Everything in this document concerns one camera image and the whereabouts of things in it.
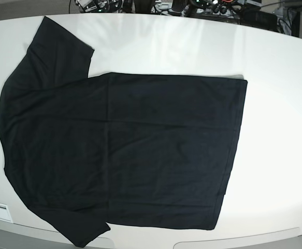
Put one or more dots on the black T-shirt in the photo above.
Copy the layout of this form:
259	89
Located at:
137	150

